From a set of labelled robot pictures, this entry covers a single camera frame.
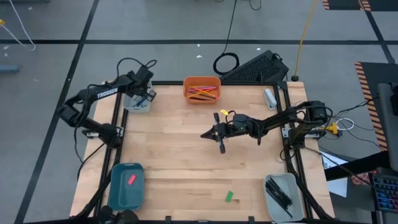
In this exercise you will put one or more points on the black bulky object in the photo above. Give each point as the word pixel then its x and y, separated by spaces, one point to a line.
pixel 126 217

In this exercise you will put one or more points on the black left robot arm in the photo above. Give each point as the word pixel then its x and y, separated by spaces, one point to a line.
pixel 93 93

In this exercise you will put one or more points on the black backlit keyboard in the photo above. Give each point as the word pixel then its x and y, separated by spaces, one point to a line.
pixel 387 193

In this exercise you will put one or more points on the grey monitor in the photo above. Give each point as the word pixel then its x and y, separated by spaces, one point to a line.
pixel 387 130

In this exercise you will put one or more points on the pink eraser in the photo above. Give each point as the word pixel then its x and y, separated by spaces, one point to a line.
pixel 132 179

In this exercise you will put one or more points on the large light grey bin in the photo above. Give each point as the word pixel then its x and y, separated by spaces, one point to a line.
pixel 295 186

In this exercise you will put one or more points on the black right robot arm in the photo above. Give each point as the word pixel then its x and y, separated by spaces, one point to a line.
pixel 280 119

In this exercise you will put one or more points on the green eraser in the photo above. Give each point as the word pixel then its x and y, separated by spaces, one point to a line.
pixel 229 196

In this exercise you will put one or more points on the black desk beam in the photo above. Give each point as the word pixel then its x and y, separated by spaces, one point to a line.
pixel 357 165

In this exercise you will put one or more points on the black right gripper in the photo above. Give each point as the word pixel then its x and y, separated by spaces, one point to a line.
pixel 236 126

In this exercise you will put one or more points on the grey floor bar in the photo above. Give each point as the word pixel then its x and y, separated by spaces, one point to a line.
pixel 9 68

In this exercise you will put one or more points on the green pencil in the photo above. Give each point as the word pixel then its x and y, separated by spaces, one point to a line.
pixel 211 97

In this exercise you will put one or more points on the teal plastic bin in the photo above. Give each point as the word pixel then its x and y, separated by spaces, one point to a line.
pixel 121 196

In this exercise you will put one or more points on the grey crayon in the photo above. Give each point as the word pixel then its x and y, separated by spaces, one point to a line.
pixel 136 100

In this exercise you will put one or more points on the orange plastic bin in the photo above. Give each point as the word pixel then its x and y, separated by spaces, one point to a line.
pixel 202 78

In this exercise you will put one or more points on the black pencil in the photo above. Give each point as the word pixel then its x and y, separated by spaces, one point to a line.
pixel 199 99

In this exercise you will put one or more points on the white paper sheet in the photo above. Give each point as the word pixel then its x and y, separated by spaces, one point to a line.
pixel 339 186

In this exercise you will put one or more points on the small light grey bin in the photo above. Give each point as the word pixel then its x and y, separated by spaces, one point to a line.
pixel 136 109

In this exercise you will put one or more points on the black mat hazard-striped edge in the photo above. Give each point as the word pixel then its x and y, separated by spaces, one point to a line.
pixel 382 71
pixel 345 3

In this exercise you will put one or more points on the blue crayon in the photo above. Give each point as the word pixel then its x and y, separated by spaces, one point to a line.
pixel 140 103

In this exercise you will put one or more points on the black table frame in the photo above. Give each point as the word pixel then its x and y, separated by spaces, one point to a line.
pixel 248 83

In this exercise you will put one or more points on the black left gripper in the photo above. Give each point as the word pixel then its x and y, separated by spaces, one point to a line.
pixel 141 81

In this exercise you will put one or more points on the dark blue marker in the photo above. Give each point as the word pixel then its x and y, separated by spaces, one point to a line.
pixel 143 101

